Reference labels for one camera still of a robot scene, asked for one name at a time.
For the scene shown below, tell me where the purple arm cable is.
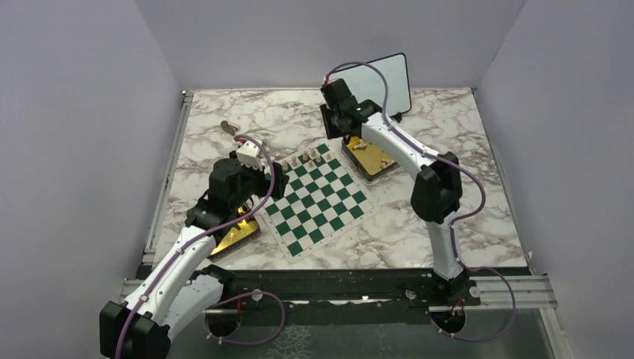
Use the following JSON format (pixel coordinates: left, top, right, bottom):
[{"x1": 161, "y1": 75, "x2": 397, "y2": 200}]
[
  {"x1": 322, "y1": 61, "x2": 517, "y2": 344},
  {"x1": 114, "y1": 135, "x2": 287, "y2": 359}
]

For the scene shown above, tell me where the gold tin with dark pieces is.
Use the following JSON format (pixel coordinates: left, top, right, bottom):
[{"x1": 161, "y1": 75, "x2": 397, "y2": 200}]
[{"x1": 208, "y1": 215, "x2": 262, "y2": 262}]

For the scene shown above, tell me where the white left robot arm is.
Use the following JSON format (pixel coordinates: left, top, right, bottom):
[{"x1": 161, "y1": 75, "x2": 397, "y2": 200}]
[{"x1": 99, "y1": 158, "x2": 289, "y2": 358}]

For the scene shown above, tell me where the small whiteboard with stand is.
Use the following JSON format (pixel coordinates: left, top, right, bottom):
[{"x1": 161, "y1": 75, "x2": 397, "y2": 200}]
[{"x1": 336, "y1": 52, "x2": 413, "y2": 120}]

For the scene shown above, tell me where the green white chess mat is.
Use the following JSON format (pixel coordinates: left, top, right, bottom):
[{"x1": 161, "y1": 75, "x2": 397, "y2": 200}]
[{"x1": 258, "y1": 142, "x2": 378, "y2": 263}]

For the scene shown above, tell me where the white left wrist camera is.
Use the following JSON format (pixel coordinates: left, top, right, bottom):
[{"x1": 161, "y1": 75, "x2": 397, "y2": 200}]
[{"x1": 236, "y1": 140, "x2": 262, "y2": 171}]

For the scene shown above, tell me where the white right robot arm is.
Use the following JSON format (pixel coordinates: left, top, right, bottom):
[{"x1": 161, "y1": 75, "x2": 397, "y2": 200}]
[{"x1": 321, "y1": 79, "x2": 470, "y2": 304}]

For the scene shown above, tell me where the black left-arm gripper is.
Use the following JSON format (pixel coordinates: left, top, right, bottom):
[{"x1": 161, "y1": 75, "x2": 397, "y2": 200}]
[{"x1": 230, "y1": 150, "x2": 289, "y2": 210}]

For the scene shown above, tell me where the gold tin with white pieces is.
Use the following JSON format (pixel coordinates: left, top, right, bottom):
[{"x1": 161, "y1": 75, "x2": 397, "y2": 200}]
[{"x1": 341, "y1": 135, "x2": 398, "y2": 183}]

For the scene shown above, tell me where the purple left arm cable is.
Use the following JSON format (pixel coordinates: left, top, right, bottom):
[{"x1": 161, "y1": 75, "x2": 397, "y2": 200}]
[{"x1": 114, "y1": 135, "x2": 287, "y2": 359}]

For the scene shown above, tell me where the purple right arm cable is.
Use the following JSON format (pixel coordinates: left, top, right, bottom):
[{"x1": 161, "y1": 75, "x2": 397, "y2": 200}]
[{"x1": 322, "y1": 61, "x2": 517, "y2": 344}]

